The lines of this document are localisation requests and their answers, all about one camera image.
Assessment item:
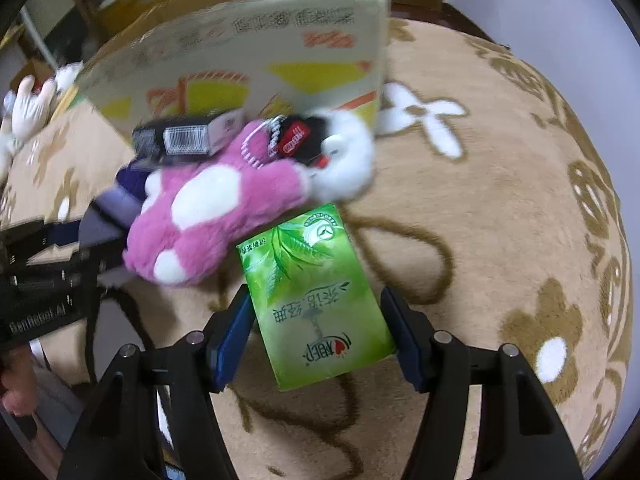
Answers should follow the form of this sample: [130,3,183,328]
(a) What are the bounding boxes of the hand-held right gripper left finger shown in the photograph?
[57,284,253,480]

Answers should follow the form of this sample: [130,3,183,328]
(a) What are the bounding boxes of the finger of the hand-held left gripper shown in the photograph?
[75,210,132,281]
[90,161,157,222]

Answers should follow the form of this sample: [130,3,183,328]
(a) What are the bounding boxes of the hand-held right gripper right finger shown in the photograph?
[380,286,586,480]

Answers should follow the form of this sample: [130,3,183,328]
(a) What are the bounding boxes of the green tissue pack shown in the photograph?
[236,203,398,392]

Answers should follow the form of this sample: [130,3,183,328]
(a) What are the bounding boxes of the pink plush keychain toy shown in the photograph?
[122,120,313,288]

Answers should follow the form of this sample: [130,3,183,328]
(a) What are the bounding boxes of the printed cardboard box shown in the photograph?
[75,0,392,153]

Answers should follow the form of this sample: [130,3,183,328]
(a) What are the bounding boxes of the white pink plush toy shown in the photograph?
[270,107,376,203]

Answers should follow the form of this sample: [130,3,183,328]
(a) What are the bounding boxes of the person's left hand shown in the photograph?
[0,347,40,418]

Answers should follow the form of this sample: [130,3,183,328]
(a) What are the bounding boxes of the black barcode package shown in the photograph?
[131,107,247,166]

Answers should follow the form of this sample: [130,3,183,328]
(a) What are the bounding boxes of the beige flower-print blanket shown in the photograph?
[0,17,636,480]

